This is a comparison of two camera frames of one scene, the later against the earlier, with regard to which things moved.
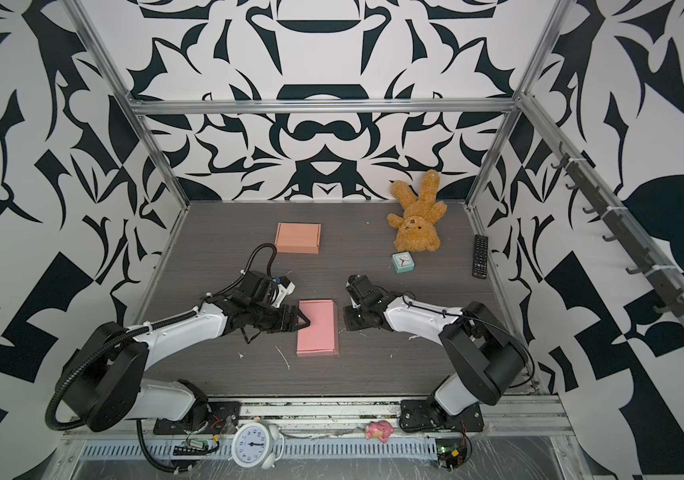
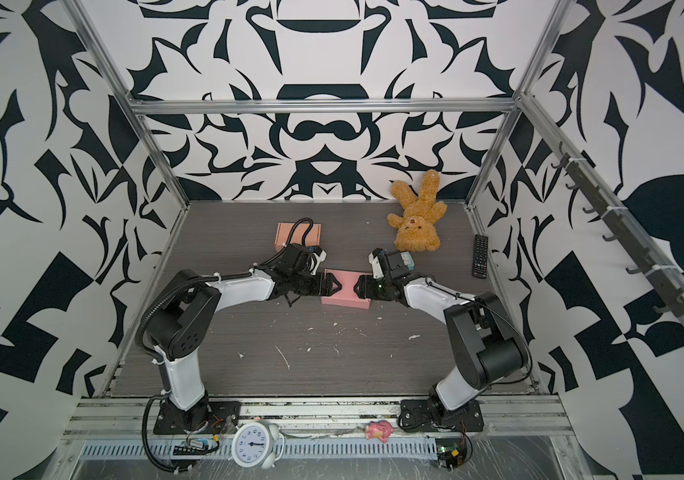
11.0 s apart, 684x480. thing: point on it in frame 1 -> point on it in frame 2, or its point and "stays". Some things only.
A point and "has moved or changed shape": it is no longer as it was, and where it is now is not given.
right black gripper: (348, 314) -> (365, 287)
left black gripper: (290, 326) -> (322, 285)
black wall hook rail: (667, 292) stays
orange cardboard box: (298, 238) stays
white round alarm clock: (257, 445) stays
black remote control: (480, 255) stays
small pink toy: (379, 429) stays
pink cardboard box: (321, 337) has moved or changed shape
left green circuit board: (191, 447) stays
